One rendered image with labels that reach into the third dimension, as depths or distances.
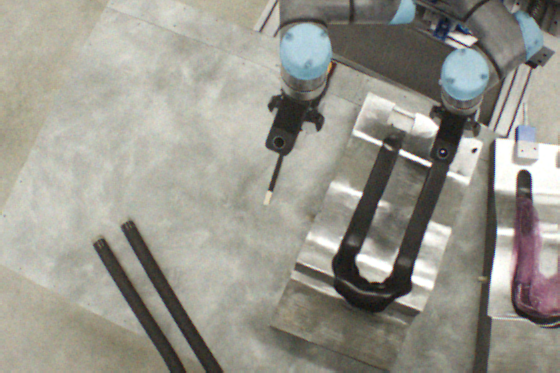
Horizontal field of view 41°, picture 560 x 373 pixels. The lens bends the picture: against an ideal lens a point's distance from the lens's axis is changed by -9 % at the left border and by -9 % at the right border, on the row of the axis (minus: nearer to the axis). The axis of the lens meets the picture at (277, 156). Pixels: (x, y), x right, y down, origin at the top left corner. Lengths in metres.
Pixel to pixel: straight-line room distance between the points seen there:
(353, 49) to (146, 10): 0.80
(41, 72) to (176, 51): 1.02
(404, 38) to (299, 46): 1.26
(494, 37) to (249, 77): 0.64
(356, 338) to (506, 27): 0.67
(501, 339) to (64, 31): 1.82
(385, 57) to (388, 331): 1.06
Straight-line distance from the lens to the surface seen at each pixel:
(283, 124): 1.36
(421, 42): 2.43
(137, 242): 1.60
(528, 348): 1.57
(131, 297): 1.57
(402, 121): 1.63
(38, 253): 1.69
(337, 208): 1.53
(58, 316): 2.49
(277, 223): 1.62
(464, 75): 1.22
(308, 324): 1.54
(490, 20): 1.27
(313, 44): 1.19
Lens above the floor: 2.40
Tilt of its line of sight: 75 degrees down
